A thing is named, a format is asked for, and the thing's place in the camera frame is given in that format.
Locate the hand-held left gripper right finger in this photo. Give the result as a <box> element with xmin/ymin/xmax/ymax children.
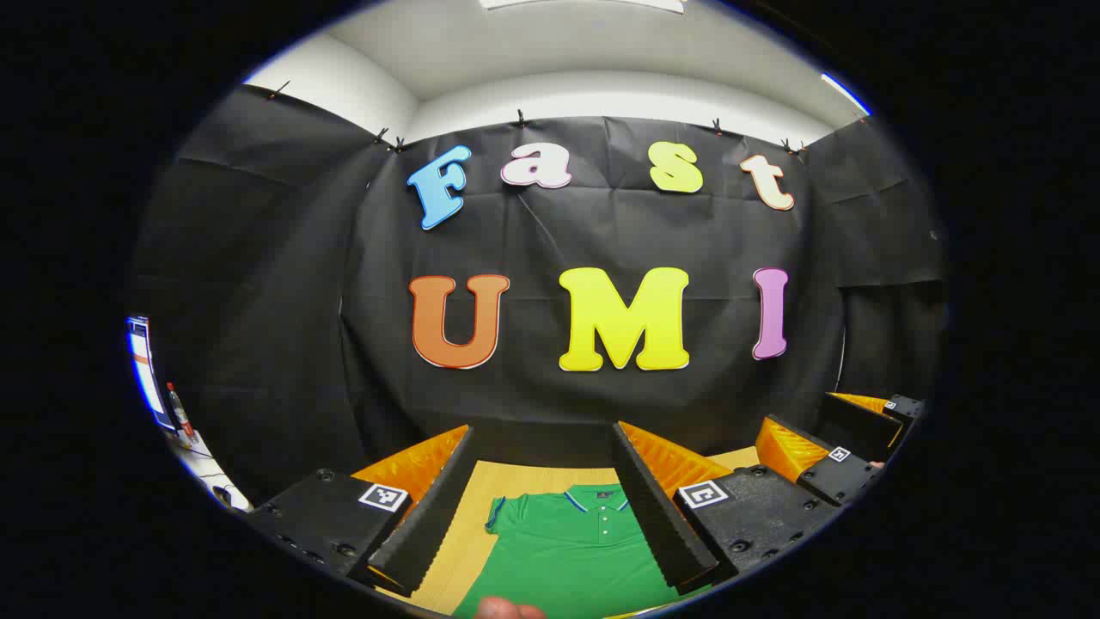
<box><xmin>611</xmin><ymin>420</ymin><xmax>840</xmax><ymax>597</ymax></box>

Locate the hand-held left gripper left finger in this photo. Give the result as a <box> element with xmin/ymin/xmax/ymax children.
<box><xmin>247</xmin><ymin>423</ymin><xmax>480</xmax><ymax>598</ymax></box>

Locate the green T-shirt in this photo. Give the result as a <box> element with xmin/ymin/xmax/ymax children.
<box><xmin>453</xmin><ymin>484</ymin><xmax>710</xmax><ymax>619</ymax></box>

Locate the white side table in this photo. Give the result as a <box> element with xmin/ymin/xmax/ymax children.
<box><xmin>168</xmin><ymin>426</ymin><xmax>254</xmax><ymax>514</ymax></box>

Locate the black backdrop cloth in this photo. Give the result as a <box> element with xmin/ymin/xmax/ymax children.
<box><xmin>129</xmin><ymin>82</ymin><xmax>950</xmax><ymax>508</ymax></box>

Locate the bright computer monitor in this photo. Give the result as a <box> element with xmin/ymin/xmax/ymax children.
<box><xmin>126</xmin><ymin>315</ymin><xmax>178</xmax><ymax>432</ymax></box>

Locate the ceiling light panel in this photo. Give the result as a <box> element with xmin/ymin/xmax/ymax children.
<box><xmin>479</xmin><ymin>0</ymin><xmax>688</xmax><ymax>15</ymax></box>

